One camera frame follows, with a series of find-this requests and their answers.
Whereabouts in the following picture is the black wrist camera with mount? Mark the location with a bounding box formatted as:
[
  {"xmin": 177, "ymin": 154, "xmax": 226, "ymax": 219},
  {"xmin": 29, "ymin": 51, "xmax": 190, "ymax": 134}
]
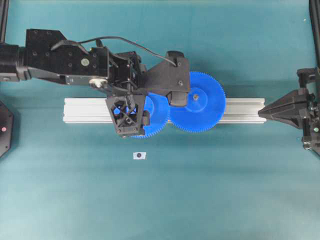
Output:
[{"xmin": 142, "ymin": 50, "xmax": 191, "ymax": 107}]

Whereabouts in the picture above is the large blue plastic gear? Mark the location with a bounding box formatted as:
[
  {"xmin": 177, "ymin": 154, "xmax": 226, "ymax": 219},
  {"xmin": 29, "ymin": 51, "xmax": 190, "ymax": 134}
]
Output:
[{"xmin": 169, "ymin": 71, "xmax": 227, "ymax": 133}]

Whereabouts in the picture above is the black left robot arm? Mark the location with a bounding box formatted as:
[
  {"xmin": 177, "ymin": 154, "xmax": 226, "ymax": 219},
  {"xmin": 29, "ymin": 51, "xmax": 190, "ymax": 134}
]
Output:
[{"xmin": 0, "ymin": 29, "xmax": 150, "ymax": 137}]

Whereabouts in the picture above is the silver aluminium extrusion rail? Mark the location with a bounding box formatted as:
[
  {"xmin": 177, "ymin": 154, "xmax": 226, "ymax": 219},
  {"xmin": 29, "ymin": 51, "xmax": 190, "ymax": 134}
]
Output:
[{"xmin": 63, "ymin": 98, "xmax": 267, "ymax": 124}]

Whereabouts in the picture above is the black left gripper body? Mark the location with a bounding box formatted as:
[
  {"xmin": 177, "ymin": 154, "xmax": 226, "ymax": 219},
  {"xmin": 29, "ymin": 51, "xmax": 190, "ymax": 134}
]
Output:
[{"xmin": 106, "ymin": 51, "xmax": 148, "ymax": 97}]

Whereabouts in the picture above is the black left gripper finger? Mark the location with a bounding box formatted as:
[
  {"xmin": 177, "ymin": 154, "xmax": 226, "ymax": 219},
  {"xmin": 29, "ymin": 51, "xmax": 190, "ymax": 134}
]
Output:
[{"xmin": 105, "ymin": 94, "xmax": 146, "ymax": 137}]

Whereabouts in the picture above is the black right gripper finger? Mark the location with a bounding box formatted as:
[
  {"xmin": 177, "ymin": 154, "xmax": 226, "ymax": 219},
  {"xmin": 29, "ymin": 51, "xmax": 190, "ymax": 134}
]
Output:
[
  {"xmin": 258, "ymin": 110, "xmax": 303, "ymax": 129},
  {"xmin": 258, "ymin": 88, "xmax": 308, "ymax": 114}
]

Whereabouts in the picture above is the small blue plastic gear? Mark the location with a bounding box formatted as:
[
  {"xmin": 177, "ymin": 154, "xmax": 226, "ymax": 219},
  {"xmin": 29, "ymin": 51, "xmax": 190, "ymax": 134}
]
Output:
[{"xmin": 131, "ymin": 93, "xmax": 170, "ymax": 139}]

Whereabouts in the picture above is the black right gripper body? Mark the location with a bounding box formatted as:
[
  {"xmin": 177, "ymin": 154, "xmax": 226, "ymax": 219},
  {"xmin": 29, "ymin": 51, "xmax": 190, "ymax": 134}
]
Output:
[{"xmin": 297, "ymin": 67, "xmax": 320, "ymax": 152}]

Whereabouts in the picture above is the black frame post right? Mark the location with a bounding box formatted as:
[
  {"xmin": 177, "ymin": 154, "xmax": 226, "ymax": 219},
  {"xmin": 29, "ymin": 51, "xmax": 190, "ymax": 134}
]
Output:
[{"xmin": 309, "ymin": 0, "xmax": 320, "ymax": 68}]

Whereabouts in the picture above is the black frame post left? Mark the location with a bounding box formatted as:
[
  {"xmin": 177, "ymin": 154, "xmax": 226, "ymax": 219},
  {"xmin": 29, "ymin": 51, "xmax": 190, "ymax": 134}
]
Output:
[{"xmin": 0, "ymin": 0, "xmax": 10, "ymax": 44}]

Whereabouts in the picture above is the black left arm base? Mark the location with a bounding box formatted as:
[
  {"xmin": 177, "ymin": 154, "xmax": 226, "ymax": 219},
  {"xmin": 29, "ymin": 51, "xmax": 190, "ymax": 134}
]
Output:
[{"xmin": 0, "ymin": 101, "xmax": 14, "ymax": 157}]

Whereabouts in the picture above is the black frame post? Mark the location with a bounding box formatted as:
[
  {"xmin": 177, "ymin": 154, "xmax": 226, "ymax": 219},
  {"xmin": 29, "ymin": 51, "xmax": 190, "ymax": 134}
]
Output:
[
  {"xmin": 309, "ymin": 0, "xmax": 320, "ymax": 68},
  {"xmin": 0, "ymin": 0, "xmax": 10, "ymax": 44}
]

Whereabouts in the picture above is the black camera cable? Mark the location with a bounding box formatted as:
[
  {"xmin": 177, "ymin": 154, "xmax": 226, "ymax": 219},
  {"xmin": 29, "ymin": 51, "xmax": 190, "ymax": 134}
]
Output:
[{"xmin": 50, "ymin": 36, "xmax": 179, "ymax": 68}]

